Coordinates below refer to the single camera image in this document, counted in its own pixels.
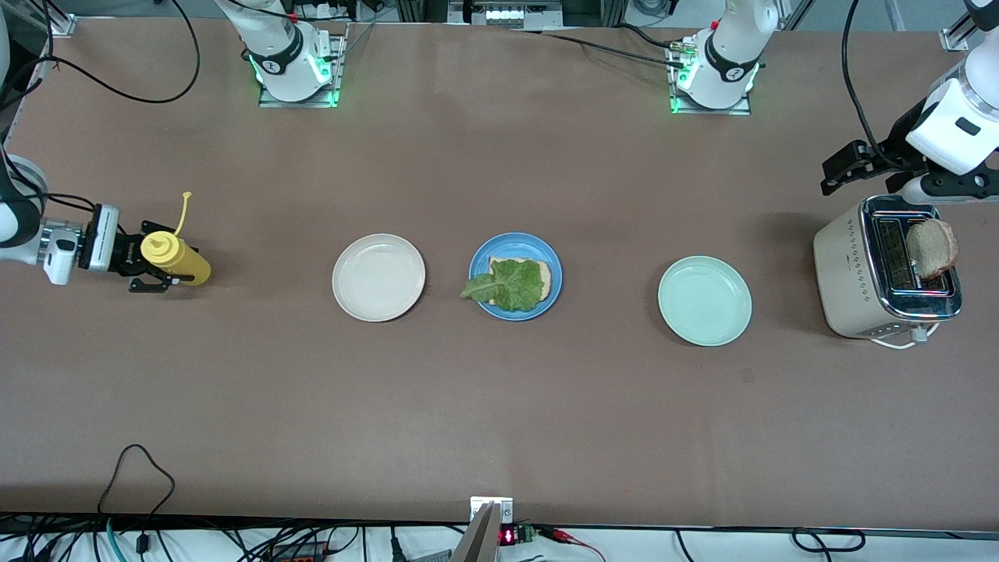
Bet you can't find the grey slanted mount bar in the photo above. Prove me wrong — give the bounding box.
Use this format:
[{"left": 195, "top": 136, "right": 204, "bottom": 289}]
[{"left": 451, "top": 502, "right": 501, "bottom": 562}]

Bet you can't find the small metal edge bracket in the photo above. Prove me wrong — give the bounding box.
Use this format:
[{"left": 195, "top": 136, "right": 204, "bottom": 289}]
[{"left": 470, "top": 496, "right": 514, "bottom": 522}]

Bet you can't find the red clip wire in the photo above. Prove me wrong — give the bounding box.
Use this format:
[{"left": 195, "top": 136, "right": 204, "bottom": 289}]
[{"left": 546, "top": 528, "right": 606, "bottom": 562}]

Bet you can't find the black power strip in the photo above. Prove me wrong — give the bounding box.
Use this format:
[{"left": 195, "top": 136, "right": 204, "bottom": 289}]
[{"left": 269, "top": 540, "right": 332, "bottom": 562}]

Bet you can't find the round toasted bread slice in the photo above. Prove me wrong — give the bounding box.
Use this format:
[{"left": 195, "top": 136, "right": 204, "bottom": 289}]
[{"left": 905, "top": 219, "right": 959, "bottom": 279}]

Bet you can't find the pale green round plate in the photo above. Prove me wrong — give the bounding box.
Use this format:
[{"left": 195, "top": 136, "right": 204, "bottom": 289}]
[{"left": 657, "top": 257, "right": 753, "bottom": 347}]

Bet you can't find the black looped thin cable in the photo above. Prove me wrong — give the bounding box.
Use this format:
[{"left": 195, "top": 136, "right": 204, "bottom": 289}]
[{"left": 98, "top": 444, "right": 176, "bottom": 520}]

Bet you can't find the cream chrome toaster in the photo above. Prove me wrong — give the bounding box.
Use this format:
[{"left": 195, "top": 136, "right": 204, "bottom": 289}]
[{"left": 812, "top": 194, "right": 964, "bottom": 340}]

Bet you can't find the square toasted bread slice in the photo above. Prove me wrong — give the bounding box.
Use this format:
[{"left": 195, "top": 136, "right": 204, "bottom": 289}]
[{"left": 489, "top": 258, "right": 554, "bottom": 301}]

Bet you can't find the black coiled cable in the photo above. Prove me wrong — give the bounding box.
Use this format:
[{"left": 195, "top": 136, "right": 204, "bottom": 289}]
[{"left": 791, "top": 528, "right": 867, "bottom": 553}]

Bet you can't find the black base supply cable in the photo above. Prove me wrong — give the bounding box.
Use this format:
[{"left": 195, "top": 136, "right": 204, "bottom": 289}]
[{"left": 507, "top": 27, "right": 691, "bottom": 69}]

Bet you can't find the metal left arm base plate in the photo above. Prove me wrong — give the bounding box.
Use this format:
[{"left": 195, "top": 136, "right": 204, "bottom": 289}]
[{"left": 670, "top": 39, "right": 754, "bottom": 116}]

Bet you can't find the yellow squeeze bottle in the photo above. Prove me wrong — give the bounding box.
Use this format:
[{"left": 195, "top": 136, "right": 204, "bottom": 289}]
[{"left": 140, "top": 191, "right": 212, "bottom": 287}]

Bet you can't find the white control box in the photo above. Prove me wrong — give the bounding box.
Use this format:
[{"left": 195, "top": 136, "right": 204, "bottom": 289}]
[{"left": 449, "top": 0, "right": 563, "bottom": 28}]

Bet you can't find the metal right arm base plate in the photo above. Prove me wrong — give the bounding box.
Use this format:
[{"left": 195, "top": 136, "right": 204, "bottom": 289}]
[{"left": 258, "top": 31, "right": 349, "bottom": 108}]

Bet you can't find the cream round plate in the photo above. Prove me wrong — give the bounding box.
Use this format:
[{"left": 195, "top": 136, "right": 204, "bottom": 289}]
[{"left": 332, "top": 233, "right": 427, "bottom": 322}]

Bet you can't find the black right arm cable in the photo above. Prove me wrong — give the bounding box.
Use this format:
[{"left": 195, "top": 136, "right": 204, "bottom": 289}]
[{"left": 0, "top": 0, "right": 202, "bottom": 227}]

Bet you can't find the green lettuce leaf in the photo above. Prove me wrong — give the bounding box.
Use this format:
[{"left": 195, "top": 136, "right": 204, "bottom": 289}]
[{"left": 460, "top": 258, "right": 545, "bottom": 313}]

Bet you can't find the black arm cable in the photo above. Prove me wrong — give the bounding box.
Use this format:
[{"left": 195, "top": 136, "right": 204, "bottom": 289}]
[
  {"left": 0, "top": 0, "right": 202, "bottom": 227},
  {"left": 841, "top": 0, "right": 906, "bottom": 151}
]

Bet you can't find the white toaster power cord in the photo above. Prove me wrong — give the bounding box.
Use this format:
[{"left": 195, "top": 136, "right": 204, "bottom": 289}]
[{"left": 869, "top": 326, "right": 940, "bottom": 350}]

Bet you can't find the blue round plate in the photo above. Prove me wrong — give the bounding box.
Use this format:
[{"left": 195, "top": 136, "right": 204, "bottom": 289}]
[{"left": 468, "top": 233, "right": 563, "bottom": 322}]

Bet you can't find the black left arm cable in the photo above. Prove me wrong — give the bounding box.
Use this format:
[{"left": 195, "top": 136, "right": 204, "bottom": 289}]
[{"left": 841, "top": 0, "right": 906, "bottom": 151}]

